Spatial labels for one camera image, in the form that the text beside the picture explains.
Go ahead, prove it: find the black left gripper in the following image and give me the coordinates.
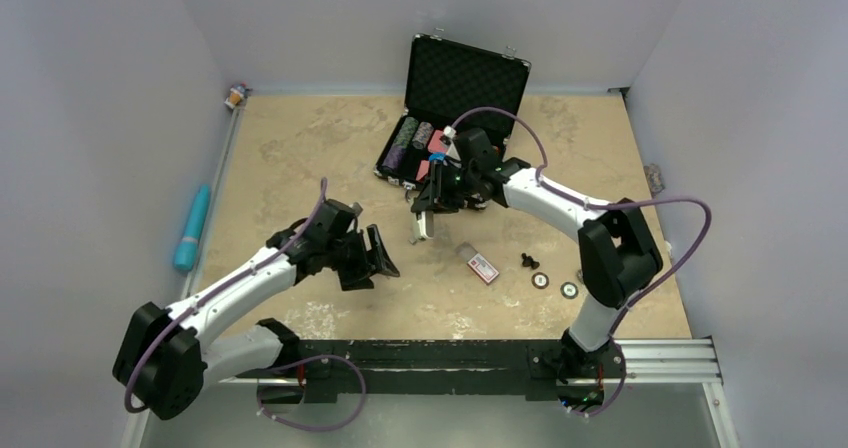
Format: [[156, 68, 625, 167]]
[[325, 224, 398, 290]]

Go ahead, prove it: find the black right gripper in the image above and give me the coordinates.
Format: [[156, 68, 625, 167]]
[[412, 159, 479, 215]]

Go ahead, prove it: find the green stapler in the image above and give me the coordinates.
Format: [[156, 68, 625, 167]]
[[410, 210, 435, 245]]

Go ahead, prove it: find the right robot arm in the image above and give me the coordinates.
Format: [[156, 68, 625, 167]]
[[411, 128, 663, 377]]

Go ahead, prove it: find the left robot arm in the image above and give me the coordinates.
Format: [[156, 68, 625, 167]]
[[112, 198, 400, 420]]

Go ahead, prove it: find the red white staple box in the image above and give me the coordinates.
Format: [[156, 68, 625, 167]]
[[455, 242, 500, 285]]

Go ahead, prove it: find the black poker chip case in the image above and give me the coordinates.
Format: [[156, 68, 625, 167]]
[[374, 33, 532, 189]]

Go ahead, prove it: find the black screw knob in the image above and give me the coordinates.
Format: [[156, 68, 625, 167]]
[[521, 253, 540, 270]]

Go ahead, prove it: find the red white poker chip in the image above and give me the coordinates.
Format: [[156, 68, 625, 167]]
[[531, 272, 550, 289]]

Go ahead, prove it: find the green white poker chip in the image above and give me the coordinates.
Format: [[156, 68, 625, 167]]
[[560, 282, 579, 299]]

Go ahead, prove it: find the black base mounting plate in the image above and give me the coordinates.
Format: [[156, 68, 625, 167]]
[[243, 339, 624, 406]]

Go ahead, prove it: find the turquoise cylindrical tool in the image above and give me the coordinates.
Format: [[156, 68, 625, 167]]
[[172, 184, 211, 273]]

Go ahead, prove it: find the orange small bottle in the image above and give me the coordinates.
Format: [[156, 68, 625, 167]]
[[224, 83, 250, 110]]

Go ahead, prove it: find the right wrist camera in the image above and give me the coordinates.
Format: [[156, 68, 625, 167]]
[[440, 125, 461, 163]]

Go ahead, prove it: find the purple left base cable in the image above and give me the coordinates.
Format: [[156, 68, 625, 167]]
[[256, 354, 366, 433]]

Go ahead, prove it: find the striped object at right wall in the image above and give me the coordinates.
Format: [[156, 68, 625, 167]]
[[643, 164, 665, 197]]

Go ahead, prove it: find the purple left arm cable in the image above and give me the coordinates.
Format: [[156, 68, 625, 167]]
[[123, 177, 330, 414]]

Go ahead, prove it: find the aluminium frame rail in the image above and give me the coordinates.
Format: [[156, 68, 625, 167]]
[[121, 339, 738, 447]]

